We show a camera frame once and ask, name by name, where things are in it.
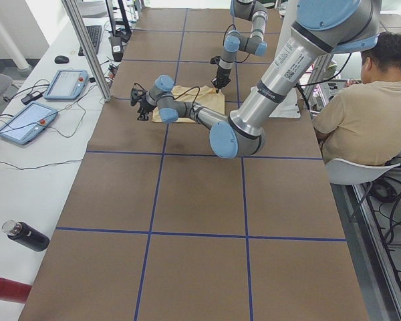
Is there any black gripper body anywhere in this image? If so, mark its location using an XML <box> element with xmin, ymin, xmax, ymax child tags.
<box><xmin>210</xmin><ymin>56</ymin><xmax>232</xmax><ymax>90</ymax></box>
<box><xmin>130</xmin><ymin>88</ymin><xmax>154</xmax><ymax>121</ymax></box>

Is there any cream long-sleeve printed shirt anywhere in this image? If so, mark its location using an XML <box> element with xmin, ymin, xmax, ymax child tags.
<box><xmin>147</xmin><ymin>86</ymin><xmax>227</xmax><ymax>128</ymax></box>

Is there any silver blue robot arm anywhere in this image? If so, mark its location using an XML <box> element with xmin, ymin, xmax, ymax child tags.
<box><xmin>210</xmin><ymin>1</ymin><xmax>268</xmax><ymax>92</ymax></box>
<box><xmin>131</xmin><ymin>0</ymin><xmax>382</xmax><ymax>158</ymax></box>

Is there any blue teach pendant far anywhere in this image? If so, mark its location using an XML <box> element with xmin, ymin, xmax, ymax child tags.
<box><xmin>43</xmin><ymin>70</ymin><xmax>89</xmax><ymax>101</ymax></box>

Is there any blue teach pendant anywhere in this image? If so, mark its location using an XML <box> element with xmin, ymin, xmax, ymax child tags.
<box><xmin>0</xmin><ymin>102</ymin><xmax>58</xmax><ymax>145</ymax></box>
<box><xmin>43</xmin><ymin>70</ymin><xmax>89</xmax><ymax>101</ymax></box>

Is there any black keyboard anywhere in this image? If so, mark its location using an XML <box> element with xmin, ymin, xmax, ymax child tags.
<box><xmin>86</xmin><ymin>25</ymin><xmax>102</xmax><ymax>54</ymax></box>

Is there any black computer mouse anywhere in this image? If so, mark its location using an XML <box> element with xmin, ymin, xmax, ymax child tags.
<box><xmin>54</xmin><ymin>55</ymin><xmax>70</xmax><ymax>64</ymax></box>

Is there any blue teach pendant near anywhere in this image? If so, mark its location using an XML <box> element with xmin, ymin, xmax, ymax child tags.
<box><xmin>0</xmin><ymin>102</ymin><xmax>58</xmax><ymax>145</ymax></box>

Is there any white chair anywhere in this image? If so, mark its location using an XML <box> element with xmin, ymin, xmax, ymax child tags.
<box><xmin>325</xmin><ymin>158</ymin><xmax>400</xmax><ymax>185</ymax></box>

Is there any person in beige shirt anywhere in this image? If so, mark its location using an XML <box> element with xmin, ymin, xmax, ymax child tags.
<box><xmin>313</xmin><ymin>32</ymin><xmax>401</xmax><ymax>166</ymax></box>

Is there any black bottle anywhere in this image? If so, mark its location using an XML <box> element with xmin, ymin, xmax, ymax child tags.
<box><xmin>2</xmin><ymin>220</ymin><xmax>49</xmax><ymax>252</ymax></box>

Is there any red bottle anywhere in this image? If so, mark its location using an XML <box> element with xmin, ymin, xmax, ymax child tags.
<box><xmin>0</xmin><ymin>277</ymin><xmax>31</xmax><ymax>304</ymax></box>

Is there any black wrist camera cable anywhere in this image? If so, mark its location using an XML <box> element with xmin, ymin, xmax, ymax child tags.
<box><xmin>172</xmin><ymin>86</ymin><xmax>201</xmax><ymax>111</ymax></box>

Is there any aluminium frame post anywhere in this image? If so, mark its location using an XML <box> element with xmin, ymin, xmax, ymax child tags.
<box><xmin>61</xmin><ymin>0</ymin><xmax>111</xmax><ymax>102</ymax></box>

